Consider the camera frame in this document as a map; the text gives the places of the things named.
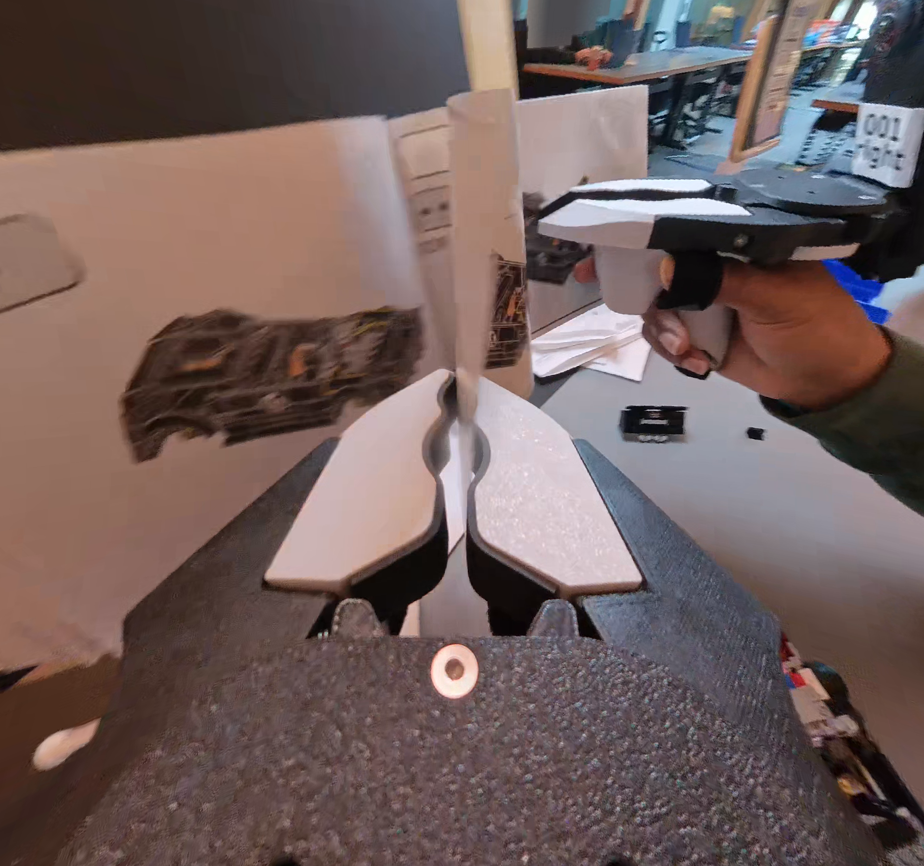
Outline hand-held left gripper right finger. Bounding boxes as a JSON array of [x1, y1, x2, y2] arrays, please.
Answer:
[[464, 374, 648, 599]]

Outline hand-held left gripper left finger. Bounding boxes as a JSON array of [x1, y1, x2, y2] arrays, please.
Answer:
[[263, 367, 453, 596]]

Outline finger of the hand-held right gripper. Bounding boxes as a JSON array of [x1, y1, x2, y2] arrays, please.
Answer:
[[555, 177, 717, 206], [536, 200, 753, 251]]

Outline lego instruction booklet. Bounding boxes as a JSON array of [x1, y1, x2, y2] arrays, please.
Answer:
[[0, 86, 652, 668]]

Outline black lego car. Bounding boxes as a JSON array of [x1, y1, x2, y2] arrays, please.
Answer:
[[779, 634, 924, 845]]

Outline person's right forearm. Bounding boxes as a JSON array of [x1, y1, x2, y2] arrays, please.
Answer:
[[763, 322, 924, 516]]

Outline black printed lego plate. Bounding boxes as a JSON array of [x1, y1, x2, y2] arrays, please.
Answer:
[[620, 403, 690, 444]]

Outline person's right hand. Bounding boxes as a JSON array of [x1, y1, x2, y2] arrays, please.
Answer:
[[574, 253, 895, 409]]

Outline blue plastic bin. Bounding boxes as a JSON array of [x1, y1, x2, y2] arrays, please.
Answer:
[[822, 259, 892, 324]]

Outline background wooden desk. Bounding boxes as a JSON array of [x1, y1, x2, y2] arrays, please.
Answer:
[[519, 42, 755, 148]]

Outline crumpled white paper bags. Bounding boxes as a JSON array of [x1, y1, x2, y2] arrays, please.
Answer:
[[526, 302, 655, 385]]

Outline background booklet stand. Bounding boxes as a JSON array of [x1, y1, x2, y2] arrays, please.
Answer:
[[728, 0, 827, 163]]

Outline white booklet stand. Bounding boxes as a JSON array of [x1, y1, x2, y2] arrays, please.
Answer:
[[29, 0, 522, 776]]

